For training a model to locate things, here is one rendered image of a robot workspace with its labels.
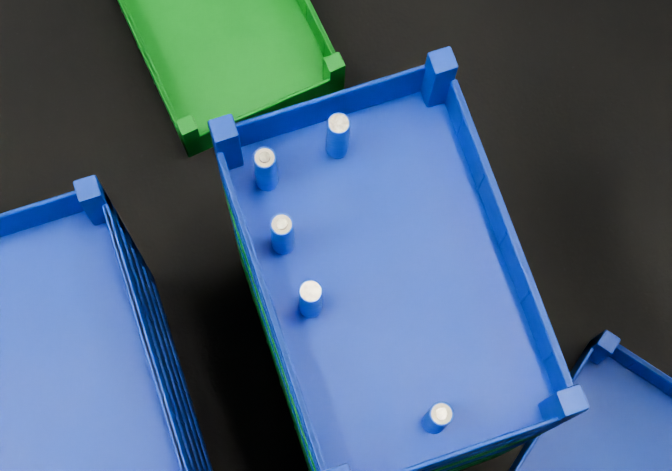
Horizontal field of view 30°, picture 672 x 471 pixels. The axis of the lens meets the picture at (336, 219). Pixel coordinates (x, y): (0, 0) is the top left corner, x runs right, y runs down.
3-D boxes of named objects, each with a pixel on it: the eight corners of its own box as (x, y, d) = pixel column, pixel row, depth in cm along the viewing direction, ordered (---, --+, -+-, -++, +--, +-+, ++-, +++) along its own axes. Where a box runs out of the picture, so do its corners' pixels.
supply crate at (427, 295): (213, 152, 104) (205, 120, 97) (441, 81, 106) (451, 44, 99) (328, 502, 97) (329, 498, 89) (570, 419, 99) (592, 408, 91)
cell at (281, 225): (269, 236, 102) (266, 216, 96) (290, 230, 102) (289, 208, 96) (276, 257, 102) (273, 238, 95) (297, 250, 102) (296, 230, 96)
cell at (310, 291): (318, 275, 95) (317, 293, 101) (295, 283, 94) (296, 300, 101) (326, 298, 94) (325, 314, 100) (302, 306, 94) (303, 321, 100)
